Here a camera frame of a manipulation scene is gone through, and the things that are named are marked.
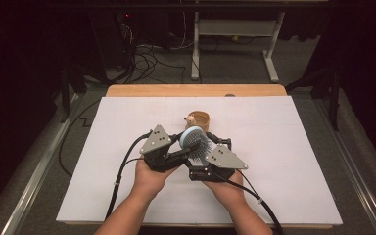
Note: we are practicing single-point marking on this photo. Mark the wooden table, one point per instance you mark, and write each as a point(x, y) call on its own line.
point(192, 90)

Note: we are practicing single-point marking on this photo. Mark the light blue hairbrush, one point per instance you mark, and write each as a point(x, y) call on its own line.
point(191, 135)

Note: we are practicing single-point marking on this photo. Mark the white metal stand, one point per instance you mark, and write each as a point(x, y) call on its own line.
point(235, 27)

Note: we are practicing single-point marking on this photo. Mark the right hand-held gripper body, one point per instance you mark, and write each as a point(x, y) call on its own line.
point(225, 158)

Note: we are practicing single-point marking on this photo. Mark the metal floor rail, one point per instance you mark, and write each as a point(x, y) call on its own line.
point(352, 166)
point(42, 166)

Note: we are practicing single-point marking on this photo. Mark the wooden animal-shaped cup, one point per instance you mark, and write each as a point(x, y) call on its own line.
point(202, 119)

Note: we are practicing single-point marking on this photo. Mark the dark computer tower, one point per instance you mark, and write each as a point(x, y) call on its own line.
point(114, 39)

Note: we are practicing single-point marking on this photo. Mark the person's left hand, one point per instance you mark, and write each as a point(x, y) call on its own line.
point(151, 181)

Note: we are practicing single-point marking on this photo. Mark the white board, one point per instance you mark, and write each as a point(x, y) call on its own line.
point(274, 153)

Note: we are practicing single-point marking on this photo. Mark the dark metal stand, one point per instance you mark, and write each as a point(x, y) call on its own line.
point(66, 94)
point(333, 98)

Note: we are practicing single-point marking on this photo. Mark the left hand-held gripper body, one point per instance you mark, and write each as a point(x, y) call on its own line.
point(156, 140)

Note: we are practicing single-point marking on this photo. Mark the person's right hand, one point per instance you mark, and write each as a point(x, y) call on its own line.
point(223, 189)

